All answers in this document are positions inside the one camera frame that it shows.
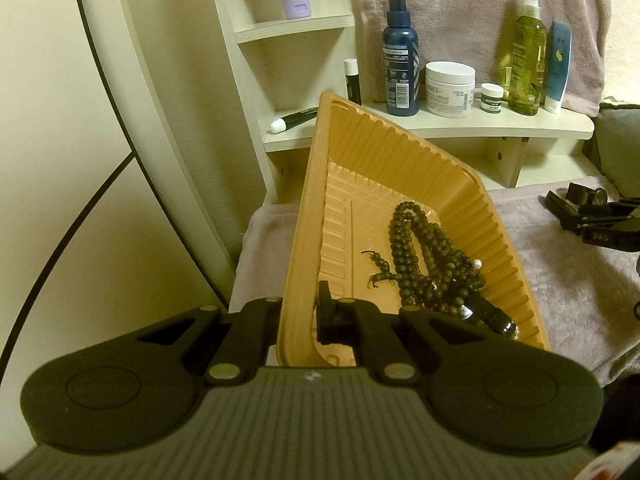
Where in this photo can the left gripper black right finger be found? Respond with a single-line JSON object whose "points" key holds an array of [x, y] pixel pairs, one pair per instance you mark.
{"points": [[487, 389]]}

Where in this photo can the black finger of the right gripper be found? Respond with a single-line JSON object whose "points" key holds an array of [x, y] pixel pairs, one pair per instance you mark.
{"points": [[621, 224], [617, 207]]}

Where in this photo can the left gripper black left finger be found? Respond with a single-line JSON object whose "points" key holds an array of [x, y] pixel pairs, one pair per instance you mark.
{"points": [[136, 389]]}

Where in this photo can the orange plastic tray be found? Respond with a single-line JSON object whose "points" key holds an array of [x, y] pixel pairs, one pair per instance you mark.
{"points": [[360, 167]]}

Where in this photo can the black rectangular clip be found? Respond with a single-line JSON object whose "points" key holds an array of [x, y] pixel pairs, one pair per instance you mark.
{"points": [[565, 212]]}

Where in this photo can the grey cushion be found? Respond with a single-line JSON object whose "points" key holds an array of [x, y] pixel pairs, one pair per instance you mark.
{"points": [[614, 148]]}

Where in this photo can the lilac plush table cloth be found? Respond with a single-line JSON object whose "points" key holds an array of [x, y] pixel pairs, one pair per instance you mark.
{"points": [[586, 294]]}

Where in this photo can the small green-label jar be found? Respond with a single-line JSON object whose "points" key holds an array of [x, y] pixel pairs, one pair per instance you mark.
{"points": [[491, 97]]}

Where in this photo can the blue and white tube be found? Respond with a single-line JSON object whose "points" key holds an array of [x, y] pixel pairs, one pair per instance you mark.
{"points": [[558, 70]]}

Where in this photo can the green oil spray bottle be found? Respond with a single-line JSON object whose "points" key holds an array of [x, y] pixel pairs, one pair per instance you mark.
{"points": [[527, 60]]}

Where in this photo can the white cream jar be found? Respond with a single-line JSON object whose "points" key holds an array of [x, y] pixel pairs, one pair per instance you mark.
{"points": [[450, 88]]}

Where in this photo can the hanging lilac towel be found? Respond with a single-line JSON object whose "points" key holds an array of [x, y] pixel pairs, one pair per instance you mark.
{"points": [[479, 33]]}

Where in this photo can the dark blue spray bottle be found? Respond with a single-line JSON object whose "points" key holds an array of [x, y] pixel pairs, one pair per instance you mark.
{"points": [[401, 58]]}

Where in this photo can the black white lip balm stick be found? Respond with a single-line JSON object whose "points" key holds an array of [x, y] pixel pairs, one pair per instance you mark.
{"points": [[351, 70]]}

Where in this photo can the black tube with white cap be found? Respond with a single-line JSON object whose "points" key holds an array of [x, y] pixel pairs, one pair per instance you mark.
{"points": [[289, 121]]}

